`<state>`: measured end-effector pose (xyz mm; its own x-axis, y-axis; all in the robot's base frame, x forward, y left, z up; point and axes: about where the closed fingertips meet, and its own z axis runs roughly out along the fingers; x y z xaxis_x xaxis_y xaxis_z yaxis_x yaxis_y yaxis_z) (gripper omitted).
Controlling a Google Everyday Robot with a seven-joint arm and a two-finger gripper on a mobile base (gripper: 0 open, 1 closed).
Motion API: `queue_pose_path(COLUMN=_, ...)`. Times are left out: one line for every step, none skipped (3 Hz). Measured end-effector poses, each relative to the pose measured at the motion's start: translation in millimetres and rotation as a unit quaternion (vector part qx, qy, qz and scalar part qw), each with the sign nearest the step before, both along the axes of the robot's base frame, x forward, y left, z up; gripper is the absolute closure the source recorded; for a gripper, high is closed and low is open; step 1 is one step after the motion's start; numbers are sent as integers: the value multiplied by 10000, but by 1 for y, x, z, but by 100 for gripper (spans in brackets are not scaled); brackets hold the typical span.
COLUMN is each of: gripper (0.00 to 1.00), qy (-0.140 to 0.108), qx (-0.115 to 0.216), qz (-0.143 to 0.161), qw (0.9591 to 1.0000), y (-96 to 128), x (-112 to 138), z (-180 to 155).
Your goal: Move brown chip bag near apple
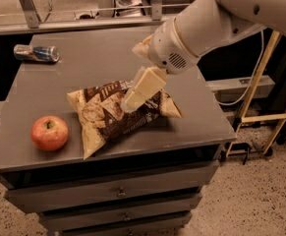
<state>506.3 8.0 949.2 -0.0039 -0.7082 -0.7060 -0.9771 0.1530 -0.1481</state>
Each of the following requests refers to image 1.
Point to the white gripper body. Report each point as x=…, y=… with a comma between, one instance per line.
x=167, y=48

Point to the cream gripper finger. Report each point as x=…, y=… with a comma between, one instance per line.
x=146, y=83
x=141, y=49

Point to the brown chip bag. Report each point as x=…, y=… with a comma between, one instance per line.
x=103, y=120

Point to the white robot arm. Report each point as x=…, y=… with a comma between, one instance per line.
x=203, y=26

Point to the red apple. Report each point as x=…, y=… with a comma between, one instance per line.
x=49, y=133

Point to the blue silver soda can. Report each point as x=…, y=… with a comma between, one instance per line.
x=44, y=54

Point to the grey drawer cabinet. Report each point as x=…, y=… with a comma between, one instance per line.
x=94, y=58

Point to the top grey drawer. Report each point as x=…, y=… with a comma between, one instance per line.
x=111, y=188

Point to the grey drawer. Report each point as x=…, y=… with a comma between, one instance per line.
x=120, y=213
x=111, y=188
x=134, y=227

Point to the bottom grey drawer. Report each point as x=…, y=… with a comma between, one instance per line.
x=134, y=227

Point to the middle grey drawer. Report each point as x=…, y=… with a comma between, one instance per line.
x=120, y=213

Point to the metal railing frame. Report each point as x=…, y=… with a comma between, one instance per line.
x=38, y=16

